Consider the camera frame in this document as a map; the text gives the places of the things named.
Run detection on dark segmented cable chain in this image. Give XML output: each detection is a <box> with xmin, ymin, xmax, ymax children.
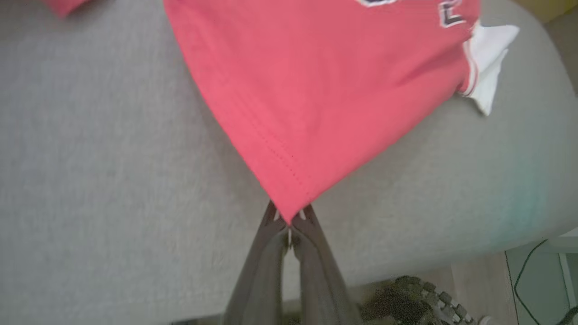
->
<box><xmin>359</xmin><ymin>275</ymin><xmax>479</xmax><ymax>325</ymax></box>

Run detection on red jersey with white sleeves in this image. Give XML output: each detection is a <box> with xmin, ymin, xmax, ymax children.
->
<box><xmin>163</xmin><ymin>0</ymin><xmax>521</xmax><ymax>225</ymax></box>

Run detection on red shorts with white trim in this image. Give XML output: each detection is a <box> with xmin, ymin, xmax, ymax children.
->
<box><xmin>42</xmin><ymin>0</ymin><xmax>93</xmax><ymax>19</ymax></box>

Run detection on black floor cable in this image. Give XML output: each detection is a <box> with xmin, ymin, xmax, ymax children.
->
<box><xmin>514</xmin><ymin>239</ymin><xmax>578</xmax><ymax>325</ymax></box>

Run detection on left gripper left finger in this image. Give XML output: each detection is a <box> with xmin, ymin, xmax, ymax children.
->
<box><xmin>224</xmin><ymin>201</ymin><xmax>289</xmax><ymax>325</ymax></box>

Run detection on yellow upholstered cushion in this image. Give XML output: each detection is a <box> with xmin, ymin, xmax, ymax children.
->
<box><xmin>515</xmin><ymin>0</ymin><xmax>578</xmax><ymax>24</ymax></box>

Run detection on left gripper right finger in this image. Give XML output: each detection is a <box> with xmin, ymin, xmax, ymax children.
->
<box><xmin>291</xmin><ymin>205</ymin><xmax>363</xmax><ymax>325</ymax></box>

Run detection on grey fabric sofa seat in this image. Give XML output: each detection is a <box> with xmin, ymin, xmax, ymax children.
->
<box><xmin>0</xmin><ymin>0</ymin><xmax>578</xmax><ymax>325</ymax></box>

